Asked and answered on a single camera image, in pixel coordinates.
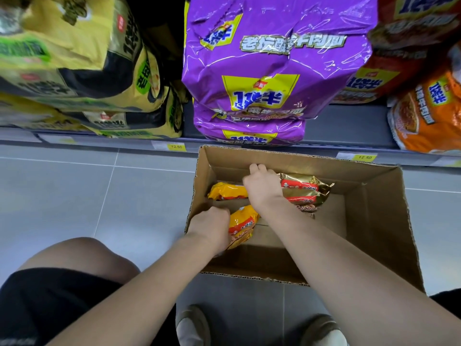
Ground person's left hand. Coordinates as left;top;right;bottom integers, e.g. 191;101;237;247
185;207;231;257

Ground person's right hand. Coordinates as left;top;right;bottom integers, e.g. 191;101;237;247
242;163;285;211

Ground orange yellow noodle packet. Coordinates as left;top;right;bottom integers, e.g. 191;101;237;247
226;204;261;251

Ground person's left forearm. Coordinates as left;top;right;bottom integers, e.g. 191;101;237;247
45;232;219;346

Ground person's right forearm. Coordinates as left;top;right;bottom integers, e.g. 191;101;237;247
252;195;461;346

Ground purple noodle multipack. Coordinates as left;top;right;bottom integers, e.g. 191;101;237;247
193;104;307;147
182;0;379;122

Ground gold red noodle packet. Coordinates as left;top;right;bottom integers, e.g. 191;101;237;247
279;172;336;213

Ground yellow white price tag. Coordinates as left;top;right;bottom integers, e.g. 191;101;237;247
37;133;79;145
336;151;378;163
151;140;187;153
430;156;461;168

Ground grey store shelf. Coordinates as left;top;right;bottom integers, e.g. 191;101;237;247
0;101;461;168

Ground person's left shoe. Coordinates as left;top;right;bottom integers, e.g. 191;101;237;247
175;305;212;346

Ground person's shoe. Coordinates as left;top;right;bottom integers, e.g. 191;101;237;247
300;314;348;346
175;305;212;346

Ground yellow black noodle multipack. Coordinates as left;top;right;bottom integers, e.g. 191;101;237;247
0;80;185;139
0;0;170;113

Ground brown cardboard box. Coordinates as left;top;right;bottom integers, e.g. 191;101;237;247
184;145;426;293

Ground person's left leg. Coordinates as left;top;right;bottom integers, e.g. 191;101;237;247
16;237;141;286

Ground red noodle multipack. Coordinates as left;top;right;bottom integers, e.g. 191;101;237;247
331;49;430;105
367;0;461;51

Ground person's right shoe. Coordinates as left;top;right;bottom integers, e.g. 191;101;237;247
300;314;348;346

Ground orange noodle multipack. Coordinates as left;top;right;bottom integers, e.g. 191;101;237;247
387;42;461;155

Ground black shorts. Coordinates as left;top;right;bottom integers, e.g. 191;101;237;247
0;267;461;346

